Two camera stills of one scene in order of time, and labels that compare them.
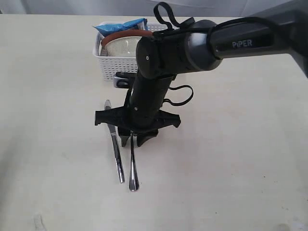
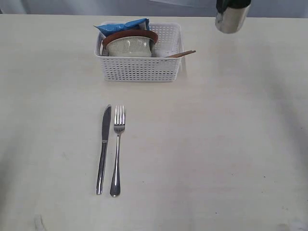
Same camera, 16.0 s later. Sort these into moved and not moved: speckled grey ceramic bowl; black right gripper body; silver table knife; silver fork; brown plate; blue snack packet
Moved: silver table knife; silver fork; black right gripper body
Not moved: blue snack packet; speckled grey ceramic bowl; brown plate
